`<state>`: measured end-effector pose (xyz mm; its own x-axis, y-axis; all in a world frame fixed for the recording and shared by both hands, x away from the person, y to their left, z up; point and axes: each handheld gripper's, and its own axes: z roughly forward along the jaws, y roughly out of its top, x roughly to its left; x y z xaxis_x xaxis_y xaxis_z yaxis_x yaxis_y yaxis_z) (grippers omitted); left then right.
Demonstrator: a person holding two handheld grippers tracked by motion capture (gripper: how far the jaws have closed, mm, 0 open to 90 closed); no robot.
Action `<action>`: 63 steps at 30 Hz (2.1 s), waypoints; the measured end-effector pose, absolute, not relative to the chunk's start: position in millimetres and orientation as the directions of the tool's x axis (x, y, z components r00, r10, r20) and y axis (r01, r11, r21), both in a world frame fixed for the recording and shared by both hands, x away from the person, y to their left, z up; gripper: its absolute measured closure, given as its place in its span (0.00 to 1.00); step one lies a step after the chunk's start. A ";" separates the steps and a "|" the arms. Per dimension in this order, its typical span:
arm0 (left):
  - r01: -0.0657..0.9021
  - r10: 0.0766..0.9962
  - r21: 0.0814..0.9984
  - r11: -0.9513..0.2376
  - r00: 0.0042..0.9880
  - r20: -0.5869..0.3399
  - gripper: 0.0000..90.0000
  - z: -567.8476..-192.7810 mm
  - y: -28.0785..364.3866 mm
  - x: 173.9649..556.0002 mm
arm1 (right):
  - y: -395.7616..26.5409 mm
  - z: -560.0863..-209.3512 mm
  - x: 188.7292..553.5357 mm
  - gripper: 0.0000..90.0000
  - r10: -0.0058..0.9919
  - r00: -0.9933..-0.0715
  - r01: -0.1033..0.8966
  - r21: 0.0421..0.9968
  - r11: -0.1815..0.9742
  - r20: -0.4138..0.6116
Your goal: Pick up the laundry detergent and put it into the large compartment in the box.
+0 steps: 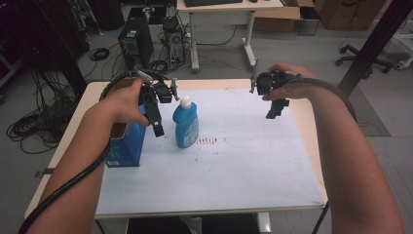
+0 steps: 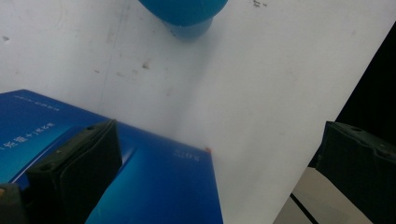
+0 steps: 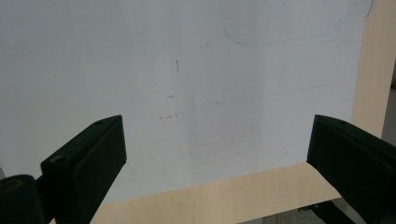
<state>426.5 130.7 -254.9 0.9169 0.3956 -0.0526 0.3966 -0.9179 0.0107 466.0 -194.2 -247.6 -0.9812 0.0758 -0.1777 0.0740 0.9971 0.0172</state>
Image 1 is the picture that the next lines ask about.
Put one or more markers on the white desk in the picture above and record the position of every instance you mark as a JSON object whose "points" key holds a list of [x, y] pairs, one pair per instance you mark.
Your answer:
{"points": [[224, 14]]}

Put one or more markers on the blue cardboard box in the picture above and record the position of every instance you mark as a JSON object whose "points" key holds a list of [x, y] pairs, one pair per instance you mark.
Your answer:
{"points": [[128, 146]]}

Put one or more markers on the light wooden table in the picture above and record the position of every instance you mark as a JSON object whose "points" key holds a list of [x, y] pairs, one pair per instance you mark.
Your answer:
{"points": [[309, 130]]}

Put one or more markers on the black keyboard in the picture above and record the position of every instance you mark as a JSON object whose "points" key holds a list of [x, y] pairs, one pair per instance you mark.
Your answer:
{"points": [[211, 2]]}

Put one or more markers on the person's left hand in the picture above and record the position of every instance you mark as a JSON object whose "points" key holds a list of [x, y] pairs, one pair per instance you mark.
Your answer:
{"points": [[125, 105]]}

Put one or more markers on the black metal stool frame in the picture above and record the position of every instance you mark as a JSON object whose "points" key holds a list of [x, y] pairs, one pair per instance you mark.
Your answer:
{"points": [[308, 21]]}

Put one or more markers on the blue bottle with white cap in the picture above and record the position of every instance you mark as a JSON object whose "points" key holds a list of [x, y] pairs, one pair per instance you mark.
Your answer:
{"points": [[185, 125]]}

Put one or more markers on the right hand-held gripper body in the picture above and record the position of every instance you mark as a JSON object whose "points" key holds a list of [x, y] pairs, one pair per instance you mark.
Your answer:
{"points": [[268, 83]]}

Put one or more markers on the black office chair base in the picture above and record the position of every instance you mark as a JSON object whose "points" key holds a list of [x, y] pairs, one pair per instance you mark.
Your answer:
{"points": [[360, 57]]}

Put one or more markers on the wooden cabinet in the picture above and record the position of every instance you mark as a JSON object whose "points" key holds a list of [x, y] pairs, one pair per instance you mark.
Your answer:
{"points": [[350, 14]]}

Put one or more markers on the white stand base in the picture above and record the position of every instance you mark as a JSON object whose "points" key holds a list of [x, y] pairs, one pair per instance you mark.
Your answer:
{"points": [[404, 61]]}

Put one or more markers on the open grey computer case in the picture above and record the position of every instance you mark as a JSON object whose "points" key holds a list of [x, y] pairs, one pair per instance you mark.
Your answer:
{"points": [[174, 42]]}

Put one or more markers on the black computer tower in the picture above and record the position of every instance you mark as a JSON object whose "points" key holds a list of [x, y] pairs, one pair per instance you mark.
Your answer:
{"points": [[136, 44]]}

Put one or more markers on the grey floor rug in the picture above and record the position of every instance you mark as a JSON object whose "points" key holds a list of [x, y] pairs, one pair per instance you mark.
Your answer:
{"points": [[370, 117]]}

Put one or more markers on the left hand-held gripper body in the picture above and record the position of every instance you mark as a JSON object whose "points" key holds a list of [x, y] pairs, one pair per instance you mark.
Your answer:
{"points": [[160, 92]]}

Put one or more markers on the dark curtain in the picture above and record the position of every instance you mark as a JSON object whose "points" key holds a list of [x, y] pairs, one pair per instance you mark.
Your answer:
{"points": [[39, 39]]}

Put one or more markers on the person's right hand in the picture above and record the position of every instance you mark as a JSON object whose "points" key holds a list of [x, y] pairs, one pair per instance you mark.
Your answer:
{"points": [[300, 87]]}

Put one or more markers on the black metal post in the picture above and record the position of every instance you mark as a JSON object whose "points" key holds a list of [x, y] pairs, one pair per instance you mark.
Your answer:
{"points": [[373, 45]]}

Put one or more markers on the person's legs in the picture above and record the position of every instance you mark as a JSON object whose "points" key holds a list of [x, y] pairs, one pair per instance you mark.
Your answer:
{"points": [[162, 226]]}

